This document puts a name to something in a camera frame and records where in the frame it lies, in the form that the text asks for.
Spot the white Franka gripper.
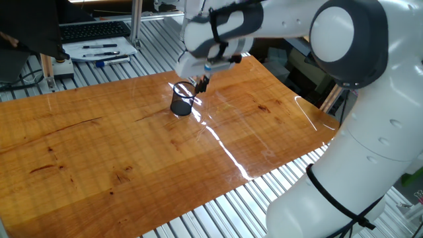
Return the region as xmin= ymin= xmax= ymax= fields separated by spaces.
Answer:
xmin=174 ymin=49 xmax=244 ymax=93

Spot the black mesh pen holder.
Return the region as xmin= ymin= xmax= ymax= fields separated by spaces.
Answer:
xmin=170 ymin=81 xmax=198 ymax=117

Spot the thin black pen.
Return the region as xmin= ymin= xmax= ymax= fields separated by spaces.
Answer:
xmin=82 ymin=50 xmax=121 ymax=58
xmin=82 ymin=43 xmax=118 ymax=50

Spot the person's bare hand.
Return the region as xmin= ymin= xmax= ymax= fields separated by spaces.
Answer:
xmin=0 ymin=31 xmax=19 ymax=48

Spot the white marker blue cap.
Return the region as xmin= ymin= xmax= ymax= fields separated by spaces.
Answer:
xmin=95 ymin=58 xmax=132 ymax=69

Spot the black computer keyboard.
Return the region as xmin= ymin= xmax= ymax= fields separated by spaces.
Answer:
xmin=59 ymin=20 xmax=132 ymax=44

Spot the glossy wood-grain mat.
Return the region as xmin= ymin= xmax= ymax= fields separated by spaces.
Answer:
xmin=0 ymin=55 xmax=341 ymax=238

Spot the white paper sheet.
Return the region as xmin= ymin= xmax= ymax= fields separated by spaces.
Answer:
xmin=61 ymin=36 xmax=138 ymax=63

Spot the long wooden stick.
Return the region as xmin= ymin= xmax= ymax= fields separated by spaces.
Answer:
xmin=319 ymin=84 xmax=344 ymax=114

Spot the white emergency stop box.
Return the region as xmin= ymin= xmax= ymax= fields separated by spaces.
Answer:
xmin=52 ymin=56 xmax=75 ymax=79

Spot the black cloth jacket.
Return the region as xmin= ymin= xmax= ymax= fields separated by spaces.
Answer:
xmin=0 ymin=0 xmax=71 ymax=61

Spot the dark grey box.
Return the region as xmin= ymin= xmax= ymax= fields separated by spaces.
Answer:
xmin=0 ymin=49 xmax=31 ymax=83

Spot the green plastic object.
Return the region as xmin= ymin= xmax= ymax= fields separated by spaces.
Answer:
xmin=401 ymin=166 xmax=423 ymax=186

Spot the aluminium frame post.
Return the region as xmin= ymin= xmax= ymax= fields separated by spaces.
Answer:
xmin=130 ymin=0 xmax=144 ymax=50

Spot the aluminium frame rail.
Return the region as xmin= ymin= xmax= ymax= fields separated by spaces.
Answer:
xmin=59 ymin=11 xmax=185 ymax=26

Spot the thin black hanging cable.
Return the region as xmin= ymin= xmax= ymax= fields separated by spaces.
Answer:
xmin=339 ymin=89 xmax=350 ymax=126

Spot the black floor cable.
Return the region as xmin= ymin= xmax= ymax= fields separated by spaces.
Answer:
xmin=0 ymin=68 xmax=44 ymax=93

